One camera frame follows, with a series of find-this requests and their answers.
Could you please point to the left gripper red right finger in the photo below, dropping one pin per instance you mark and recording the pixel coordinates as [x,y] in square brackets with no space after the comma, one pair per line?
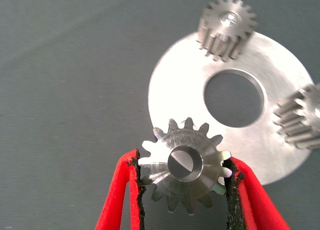
[252,202]

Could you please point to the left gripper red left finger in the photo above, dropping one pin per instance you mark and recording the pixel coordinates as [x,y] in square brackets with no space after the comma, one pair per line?
[117,195]

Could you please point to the shiny steel planetary gear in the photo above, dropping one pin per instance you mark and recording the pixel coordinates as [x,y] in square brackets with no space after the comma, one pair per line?
[160,170]

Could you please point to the dark steel planetary gear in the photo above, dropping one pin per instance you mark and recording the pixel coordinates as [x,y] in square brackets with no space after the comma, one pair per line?
[300,125]
[222,37]

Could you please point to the round metal carrier plate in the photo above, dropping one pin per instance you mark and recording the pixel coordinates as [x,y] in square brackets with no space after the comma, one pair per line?
[180,90]

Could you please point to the dark grey table cloth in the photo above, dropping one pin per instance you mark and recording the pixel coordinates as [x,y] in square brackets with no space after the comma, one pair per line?
[75,65]

